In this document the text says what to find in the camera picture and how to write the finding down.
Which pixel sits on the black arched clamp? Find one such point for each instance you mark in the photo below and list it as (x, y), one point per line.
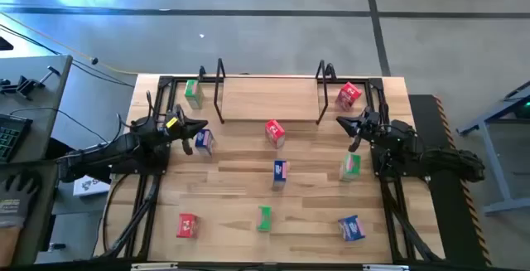
(201, 74)
(332, 71)

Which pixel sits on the dark grey low desk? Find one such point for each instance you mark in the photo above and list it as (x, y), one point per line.
(41, 229)

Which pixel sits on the silver frame bracket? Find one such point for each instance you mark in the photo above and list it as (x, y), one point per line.
(385, 268)
(153, 267)

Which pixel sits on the person's hand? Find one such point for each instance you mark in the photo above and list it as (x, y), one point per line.
(18, 200)

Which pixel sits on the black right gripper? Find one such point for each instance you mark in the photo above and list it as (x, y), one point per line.
(372, 124)

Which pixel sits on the black mat yellow hazard edge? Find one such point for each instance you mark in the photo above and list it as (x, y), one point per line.
(443, 221)

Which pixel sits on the black device green light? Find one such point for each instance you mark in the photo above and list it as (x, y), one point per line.
(525, 111)

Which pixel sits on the black aluminium table frame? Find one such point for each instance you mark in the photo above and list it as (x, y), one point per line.
(376, 83)

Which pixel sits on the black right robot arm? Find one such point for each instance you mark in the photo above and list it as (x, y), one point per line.
(435, 159)

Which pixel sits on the person's forearm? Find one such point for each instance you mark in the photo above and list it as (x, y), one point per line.
(7, 246)

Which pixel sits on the black desk clamp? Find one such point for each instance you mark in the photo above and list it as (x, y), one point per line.
(25, 86)

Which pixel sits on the blue-grey metal table frame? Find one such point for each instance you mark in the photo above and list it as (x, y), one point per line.
(509, 206)

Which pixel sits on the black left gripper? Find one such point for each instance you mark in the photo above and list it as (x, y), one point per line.
(170, 132)

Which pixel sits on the black keyboard green backlight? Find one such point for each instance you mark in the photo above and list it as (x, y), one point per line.
(12, 138)

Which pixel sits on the green Apple Jacks cereal box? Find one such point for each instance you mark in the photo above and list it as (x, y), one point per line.
(350, 166)
(264, 218)
(193, 93)

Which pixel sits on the blue Frosted Flakes cereal box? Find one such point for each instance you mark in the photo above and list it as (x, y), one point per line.
(204, 139)
(280, 171)
(351, 227)

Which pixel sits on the white printed cardboard box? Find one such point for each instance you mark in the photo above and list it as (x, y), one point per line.
(89, 187)

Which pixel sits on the red Froot Loops cereal box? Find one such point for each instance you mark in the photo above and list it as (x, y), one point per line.
(274, 132)
(187, 225)
(348, 93)

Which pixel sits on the small yellow tag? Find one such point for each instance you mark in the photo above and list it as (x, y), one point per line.
(172, 122)

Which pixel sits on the wooden shelf black metal legs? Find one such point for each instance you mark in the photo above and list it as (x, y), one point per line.
(269, 99)

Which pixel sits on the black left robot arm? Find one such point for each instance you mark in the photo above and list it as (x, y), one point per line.
(103, 153)

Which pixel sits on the black flat device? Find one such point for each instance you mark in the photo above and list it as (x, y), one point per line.
(5, 44)

